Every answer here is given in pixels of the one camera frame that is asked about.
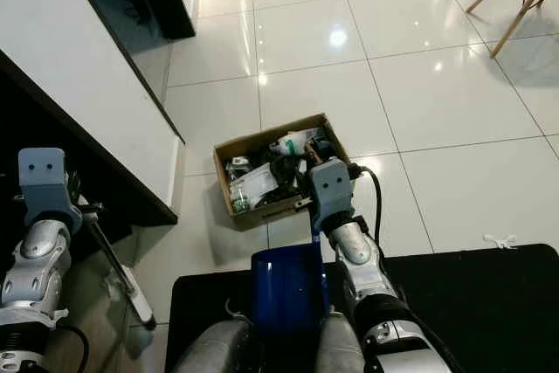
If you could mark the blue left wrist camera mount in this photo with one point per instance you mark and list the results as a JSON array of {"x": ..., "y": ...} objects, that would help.
[{"x": 45, "y": 183}]

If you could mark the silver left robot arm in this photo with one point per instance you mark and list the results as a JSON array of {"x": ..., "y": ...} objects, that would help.
[{"x": 39, "y": 268}]

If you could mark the grey robot leg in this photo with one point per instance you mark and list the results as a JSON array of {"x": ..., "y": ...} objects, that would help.
[
  {"x": 339, "y": 347},
  {"x": 210, "y": 348}
]

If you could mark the grey-blue right wrist camera mount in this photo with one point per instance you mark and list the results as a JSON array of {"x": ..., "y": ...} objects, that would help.
[{"x": 332, "y": 188}]

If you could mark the white chair wooden legs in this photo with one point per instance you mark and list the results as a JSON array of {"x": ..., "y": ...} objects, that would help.
[{"x": 520, "y": 10}]

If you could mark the large black floor mat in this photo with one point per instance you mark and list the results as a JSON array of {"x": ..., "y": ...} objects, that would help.
[{"x": 489, "y": 303}]

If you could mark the grey robot left leg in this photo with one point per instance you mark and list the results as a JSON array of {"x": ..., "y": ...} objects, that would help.
[{"x": 210, "y": 348}]

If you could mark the white green packet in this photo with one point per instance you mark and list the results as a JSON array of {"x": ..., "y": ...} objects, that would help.
[{"x": 295, "y": 141}]

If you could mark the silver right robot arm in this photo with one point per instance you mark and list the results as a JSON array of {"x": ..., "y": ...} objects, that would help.
[{"x": 367, "y": 277}]

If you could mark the white counter cabinet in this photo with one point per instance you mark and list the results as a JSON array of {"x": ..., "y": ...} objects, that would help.
[{"x": 70, "y": 85}]

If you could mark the brown cardboard box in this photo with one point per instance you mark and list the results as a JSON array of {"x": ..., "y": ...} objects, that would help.
[{"x": 266, "y": 214}]

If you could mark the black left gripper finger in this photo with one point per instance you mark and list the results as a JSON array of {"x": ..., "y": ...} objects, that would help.
[
  {"x": 94, "y": 221},
  {"x": 98, "y": 207}
]

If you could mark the white paper scrap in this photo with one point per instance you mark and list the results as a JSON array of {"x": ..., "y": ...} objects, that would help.
[{"x": 500, "y": 240}]

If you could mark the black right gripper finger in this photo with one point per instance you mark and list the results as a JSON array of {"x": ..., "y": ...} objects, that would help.
[
  {"x": 299, "y": 202},
  {"x": 307, "y": 216}
]

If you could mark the grey robot right leg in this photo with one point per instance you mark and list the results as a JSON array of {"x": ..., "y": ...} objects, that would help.
[{"x": 339, "y": 347}]

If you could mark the clear plastic bag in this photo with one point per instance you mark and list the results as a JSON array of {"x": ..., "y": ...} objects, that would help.
[{"x": 260, "y": 188}]

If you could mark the small white curled scrap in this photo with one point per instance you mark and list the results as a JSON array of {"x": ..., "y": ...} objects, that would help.
[{"x": 232, "y": 308}]

